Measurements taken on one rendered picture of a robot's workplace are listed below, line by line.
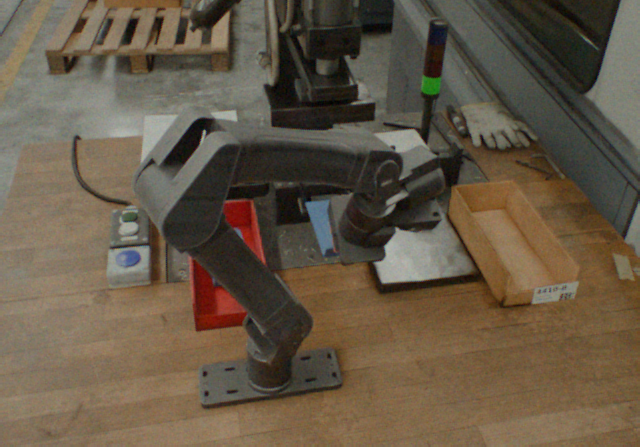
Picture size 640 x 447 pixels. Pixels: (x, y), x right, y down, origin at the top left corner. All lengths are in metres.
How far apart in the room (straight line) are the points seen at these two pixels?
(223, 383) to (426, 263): 0.40
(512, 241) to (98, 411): 0.75
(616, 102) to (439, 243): 0.53
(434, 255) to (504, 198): 0.22
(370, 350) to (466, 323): 0.17
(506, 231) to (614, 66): 0.45
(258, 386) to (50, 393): 0.29
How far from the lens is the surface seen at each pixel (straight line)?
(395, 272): 1.13
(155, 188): 0.70
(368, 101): 1.15
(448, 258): 1.18
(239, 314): 1.05
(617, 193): 1.49
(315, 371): 0.99
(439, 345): 1.06
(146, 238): 1.20
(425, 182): 0.89
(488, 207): 1.32
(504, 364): 1.05
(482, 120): 1.60
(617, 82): 1.53
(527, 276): 1.20
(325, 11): 1.08
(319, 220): 1.12
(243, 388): 0.97
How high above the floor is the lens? 1.67
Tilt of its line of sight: 36 degrees down
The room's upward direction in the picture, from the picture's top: 1 degrees clockwise
